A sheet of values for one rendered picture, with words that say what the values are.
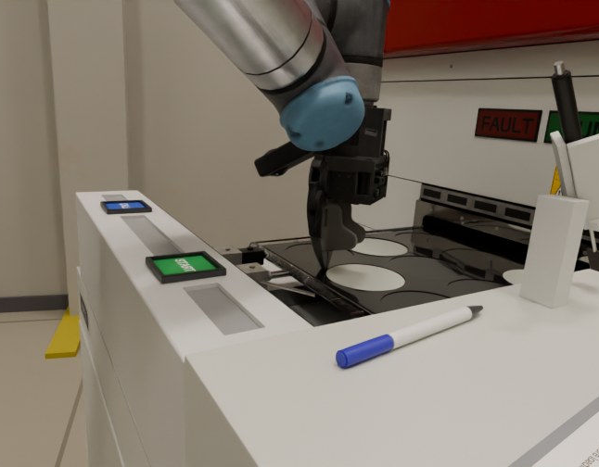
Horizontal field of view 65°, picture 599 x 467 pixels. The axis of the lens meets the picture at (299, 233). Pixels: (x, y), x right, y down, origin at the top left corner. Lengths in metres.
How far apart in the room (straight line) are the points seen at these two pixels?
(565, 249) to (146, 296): 0.31
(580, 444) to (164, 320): 0.24
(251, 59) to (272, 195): 2.31
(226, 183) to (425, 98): 1.77
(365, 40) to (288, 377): 0.40
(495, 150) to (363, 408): 0.68
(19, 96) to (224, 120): 0.96
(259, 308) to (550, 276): 0.22
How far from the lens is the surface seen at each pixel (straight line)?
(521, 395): 0.28
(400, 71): 1.05
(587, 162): 0.40
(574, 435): 0.26
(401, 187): 1.03
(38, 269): 2.79
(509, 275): 0.71
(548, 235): 0.41
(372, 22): 0.57
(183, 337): 0.31
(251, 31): 0.36
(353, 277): 0.60
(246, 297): 0.37
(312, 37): 0.40
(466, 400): 0.27
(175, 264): 0.43
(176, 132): 2.57
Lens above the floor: 1.10
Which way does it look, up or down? 15 degrees down
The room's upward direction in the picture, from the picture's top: 4 degrees clockwise
